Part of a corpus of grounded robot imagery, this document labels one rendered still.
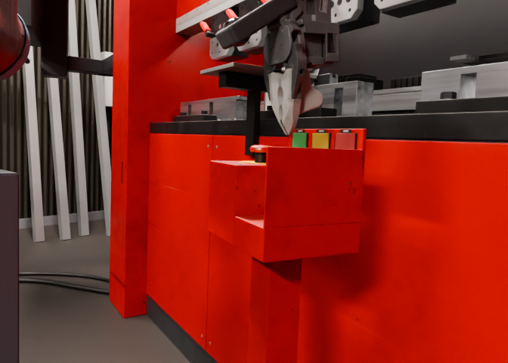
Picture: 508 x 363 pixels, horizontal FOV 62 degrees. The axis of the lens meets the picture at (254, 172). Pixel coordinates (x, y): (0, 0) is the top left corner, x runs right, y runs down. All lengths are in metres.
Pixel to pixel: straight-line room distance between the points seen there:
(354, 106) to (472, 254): 0.47
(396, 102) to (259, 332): 0.83
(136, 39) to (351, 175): 1.48
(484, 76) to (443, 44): 0.72
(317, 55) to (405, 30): 1.09
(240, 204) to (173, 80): 1.40
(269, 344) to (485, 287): 0.34
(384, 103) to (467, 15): 0.41
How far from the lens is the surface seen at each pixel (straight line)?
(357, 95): 1.05
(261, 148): 0.67
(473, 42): 1.53
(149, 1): 2.01
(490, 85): 0.87
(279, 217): 0.55
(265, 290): 0.66
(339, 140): 0.66
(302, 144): 0.74
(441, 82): 0.92
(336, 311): 0.96
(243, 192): 0.62
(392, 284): 0.84
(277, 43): 0.60
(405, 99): 1.28
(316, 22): 0.60
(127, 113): 1.90
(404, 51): 1.67
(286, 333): 0.70
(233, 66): 1.03
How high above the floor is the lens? 0.82
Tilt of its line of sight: 4 degrees down
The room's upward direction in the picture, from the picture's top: 2 degrees clockwise
